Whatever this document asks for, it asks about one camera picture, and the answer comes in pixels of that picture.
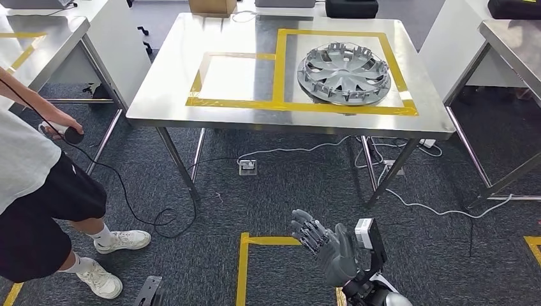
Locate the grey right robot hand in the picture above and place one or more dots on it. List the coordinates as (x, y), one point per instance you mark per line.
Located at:
(336, 257)

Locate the silver wheel hubcap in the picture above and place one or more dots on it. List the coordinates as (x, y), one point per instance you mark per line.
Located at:
(344, 76)

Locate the yellow tape on workbench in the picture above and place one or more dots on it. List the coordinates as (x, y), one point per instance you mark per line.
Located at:
(279, 67)

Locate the steel workbench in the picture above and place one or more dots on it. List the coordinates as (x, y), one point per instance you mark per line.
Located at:
(169, 84)

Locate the metal floor socket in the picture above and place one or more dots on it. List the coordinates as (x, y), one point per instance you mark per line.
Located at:
(247, 167)
(399, 162)

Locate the white floor scrap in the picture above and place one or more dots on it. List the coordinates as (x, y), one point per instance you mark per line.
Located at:
(219, 197)

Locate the white power strip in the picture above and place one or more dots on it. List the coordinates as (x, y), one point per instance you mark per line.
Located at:
(427, 142)

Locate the white partition panel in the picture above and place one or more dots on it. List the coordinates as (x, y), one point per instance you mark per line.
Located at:
(456, 46)

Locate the black flat case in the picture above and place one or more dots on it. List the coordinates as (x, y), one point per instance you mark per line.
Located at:
(351, 8)

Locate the grey equipment box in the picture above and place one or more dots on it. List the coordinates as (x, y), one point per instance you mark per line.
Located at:
(285, 3)

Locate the steel table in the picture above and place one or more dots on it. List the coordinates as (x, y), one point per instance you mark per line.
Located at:
(515, 46)

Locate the brown cardboard box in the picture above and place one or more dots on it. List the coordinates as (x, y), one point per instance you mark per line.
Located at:
(211, 6)

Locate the black office chair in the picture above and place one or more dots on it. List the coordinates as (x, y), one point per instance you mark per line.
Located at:
(146, 42)

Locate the person's hand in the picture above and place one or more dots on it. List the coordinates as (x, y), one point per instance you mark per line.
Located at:
(63, 120)

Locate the black bag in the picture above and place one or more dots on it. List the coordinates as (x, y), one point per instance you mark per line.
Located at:
(513, 9)

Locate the white table with chrome legs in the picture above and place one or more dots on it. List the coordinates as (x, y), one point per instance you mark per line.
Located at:
(114, 42)

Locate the person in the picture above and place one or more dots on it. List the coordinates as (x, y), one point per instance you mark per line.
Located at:
(25, 169)

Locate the yellow tape on table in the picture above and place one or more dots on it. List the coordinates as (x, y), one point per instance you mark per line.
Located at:
(23, 57)

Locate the grey laptop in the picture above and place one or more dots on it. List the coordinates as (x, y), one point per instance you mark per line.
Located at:
(29, 3)

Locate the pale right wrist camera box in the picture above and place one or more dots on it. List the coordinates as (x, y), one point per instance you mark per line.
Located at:
(363, 234)

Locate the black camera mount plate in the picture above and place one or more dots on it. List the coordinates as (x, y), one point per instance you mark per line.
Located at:
(379, 249)

